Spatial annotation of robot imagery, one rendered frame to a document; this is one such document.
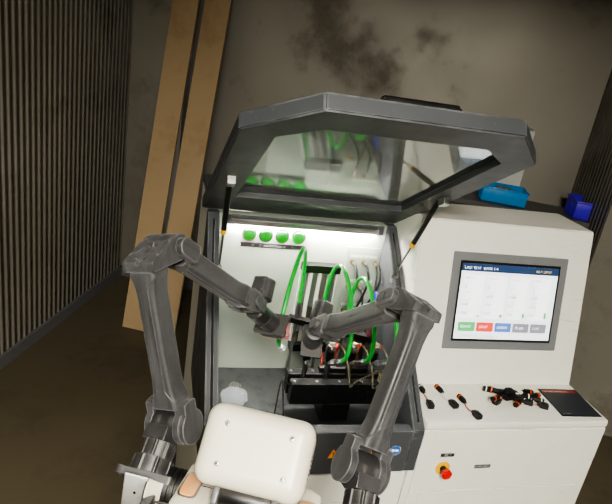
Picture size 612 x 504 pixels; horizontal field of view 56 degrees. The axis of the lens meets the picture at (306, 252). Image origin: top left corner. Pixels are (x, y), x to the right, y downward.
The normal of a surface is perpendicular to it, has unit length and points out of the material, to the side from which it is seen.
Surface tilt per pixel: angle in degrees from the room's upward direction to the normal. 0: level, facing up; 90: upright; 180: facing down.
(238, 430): 48
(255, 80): 90
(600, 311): 90
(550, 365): 76
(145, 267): 89
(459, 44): 90
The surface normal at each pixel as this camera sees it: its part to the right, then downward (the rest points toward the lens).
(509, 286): 0.25, 0.14
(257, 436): -0.02, -0.38
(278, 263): 0.22, 0.38
